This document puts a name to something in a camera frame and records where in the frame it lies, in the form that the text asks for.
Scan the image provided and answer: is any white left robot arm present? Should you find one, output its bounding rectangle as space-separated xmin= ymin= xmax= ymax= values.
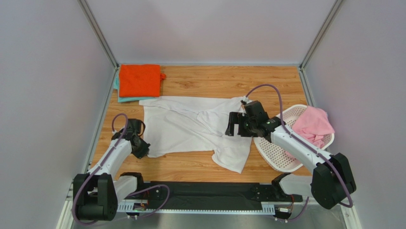
xmin=72 ymin=119 xmax=150 ymax=225

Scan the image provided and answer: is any right aluminium corner post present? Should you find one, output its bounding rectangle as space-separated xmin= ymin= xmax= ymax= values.
xmin=299 ymin=0 xmax=345 ymax=71

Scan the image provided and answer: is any folded teal t shirt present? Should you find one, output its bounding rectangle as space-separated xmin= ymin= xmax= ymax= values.
xmin=113 ymin=76 xmax=158 ymax=103

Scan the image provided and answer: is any white perforated plastic basket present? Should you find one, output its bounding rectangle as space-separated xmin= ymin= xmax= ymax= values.
xmin=253 ymin=104 xmax=335 ymax=173

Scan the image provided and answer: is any pink t shirt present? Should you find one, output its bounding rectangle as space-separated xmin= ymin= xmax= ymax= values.
xmin=291 ymin=106 xmax=335 ymax=149

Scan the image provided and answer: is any aluminium front frame rail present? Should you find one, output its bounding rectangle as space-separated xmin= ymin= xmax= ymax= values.
xmin=65 ymin=179 xmax=354 ymax=215

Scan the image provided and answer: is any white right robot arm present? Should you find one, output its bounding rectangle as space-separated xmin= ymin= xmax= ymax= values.
xmin=225 ymin=101 xmax=356 ymax=209

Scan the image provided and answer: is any white t shirt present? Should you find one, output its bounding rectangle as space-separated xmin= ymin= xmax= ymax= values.
xmin=139 ymin=96 xmax=252 ymax=174

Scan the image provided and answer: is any left aluminium corner post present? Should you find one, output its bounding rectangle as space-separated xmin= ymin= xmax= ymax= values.
xmin=77 ymin=0 xmax=119 ymax=69

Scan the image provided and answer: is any folded orange t shirt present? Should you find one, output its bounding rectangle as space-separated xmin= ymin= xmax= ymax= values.
xmin=119 ymin=64 xmax=166 ymax=97

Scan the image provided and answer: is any aluminium corner post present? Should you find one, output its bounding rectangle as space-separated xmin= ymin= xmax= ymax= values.
xmin=299 ymin=0 xmax=345 ymax=71
xmin=77 ymin=0 xmax=119 ymax=69

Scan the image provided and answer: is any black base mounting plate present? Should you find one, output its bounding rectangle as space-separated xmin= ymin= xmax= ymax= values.
xmin=135 ymin=182 xmax=303 ymax=210

